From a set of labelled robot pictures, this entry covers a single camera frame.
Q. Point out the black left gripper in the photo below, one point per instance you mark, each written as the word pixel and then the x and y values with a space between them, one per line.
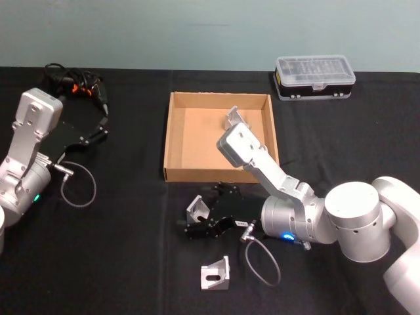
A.
pixel 67 136

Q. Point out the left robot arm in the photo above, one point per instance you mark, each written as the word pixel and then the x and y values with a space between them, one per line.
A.
pixel 29 131

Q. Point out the black table cloth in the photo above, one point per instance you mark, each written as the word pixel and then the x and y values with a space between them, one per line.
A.
pixel 131 249

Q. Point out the clear plastic case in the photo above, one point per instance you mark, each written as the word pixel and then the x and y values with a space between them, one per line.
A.
pixel 313 73

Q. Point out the shallow brown cardboard tray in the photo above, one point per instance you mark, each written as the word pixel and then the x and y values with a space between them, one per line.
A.
pixel 197 147

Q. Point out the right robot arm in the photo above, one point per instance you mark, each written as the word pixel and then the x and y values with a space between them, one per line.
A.
pixel 354 216

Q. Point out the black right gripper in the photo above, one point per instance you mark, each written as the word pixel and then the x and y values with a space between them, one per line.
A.
pixel 241 206

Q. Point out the silver metal corner bracket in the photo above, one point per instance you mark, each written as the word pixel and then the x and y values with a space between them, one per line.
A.
pixel 215 274
pixel 234 118
pixel 197 210

